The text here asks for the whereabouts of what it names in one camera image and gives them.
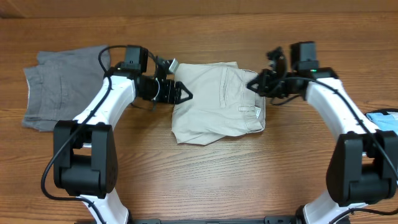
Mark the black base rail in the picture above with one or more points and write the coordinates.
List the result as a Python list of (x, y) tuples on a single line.
[(214, 221)]

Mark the light blue garment pile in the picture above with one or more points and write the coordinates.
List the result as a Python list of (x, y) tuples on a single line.
[(385, 119)]

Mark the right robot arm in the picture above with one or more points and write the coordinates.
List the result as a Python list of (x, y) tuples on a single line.
[(363, 167)]

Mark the beige shorts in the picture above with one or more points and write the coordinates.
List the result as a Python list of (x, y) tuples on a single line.
[(221, 106)]

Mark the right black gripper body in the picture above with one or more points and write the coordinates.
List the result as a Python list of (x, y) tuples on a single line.
[(274, 85)]

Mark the folded grey shorts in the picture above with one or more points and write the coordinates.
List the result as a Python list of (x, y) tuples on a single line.
[(61, 86)]

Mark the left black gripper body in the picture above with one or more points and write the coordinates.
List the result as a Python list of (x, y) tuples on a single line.
[(163, 91)]

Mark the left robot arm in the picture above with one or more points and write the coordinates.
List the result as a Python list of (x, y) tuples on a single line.
[(84, 167)]

